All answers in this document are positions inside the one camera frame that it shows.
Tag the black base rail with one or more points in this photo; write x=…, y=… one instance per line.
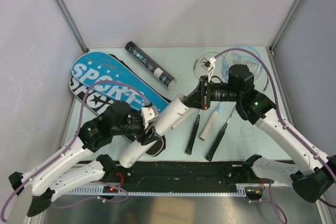
x=167, y=174

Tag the aluminium frame post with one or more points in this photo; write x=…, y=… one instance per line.
x=294, y=8
x=71, y=24

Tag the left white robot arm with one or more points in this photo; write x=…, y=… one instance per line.
x=52, y=178

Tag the white shuttlecock tube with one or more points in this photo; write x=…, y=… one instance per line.
x=155, y=132

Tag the left aluminium frame post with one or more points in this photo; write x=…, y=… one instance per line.
x=71, y=24

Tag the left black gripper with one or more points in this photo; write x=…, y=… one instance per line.
x=145, y=138

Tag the black shuttlecock tube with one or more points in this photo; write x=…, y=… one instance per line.
x=156, y=69

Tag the light blue racket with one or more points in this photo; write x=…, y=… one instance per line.
x=192, y=137

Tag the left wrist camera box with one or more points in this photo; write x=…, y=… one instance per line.
x=149, y=115

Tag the right aluminium frame post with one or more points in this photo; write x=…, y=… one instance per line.
x=294, y=8

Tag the white black racket right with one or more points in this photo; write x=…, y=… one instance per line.
x=218, y=140

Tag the blue racket bag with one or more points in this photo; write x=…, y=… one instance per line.
x=98, y=66

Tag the blue white racket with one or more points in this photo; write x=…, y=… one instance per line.
x=233, y=58

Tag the grey cable duct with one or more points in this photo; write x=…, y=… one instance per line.
x=218, y=190

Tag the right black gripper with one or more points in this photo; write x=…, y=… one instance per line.
x=198, y=98

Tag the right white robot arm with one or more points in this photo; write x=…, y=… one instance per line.
x=314, y=170

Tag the white racket left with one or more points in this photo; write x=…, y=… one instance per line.
x=192, y=111

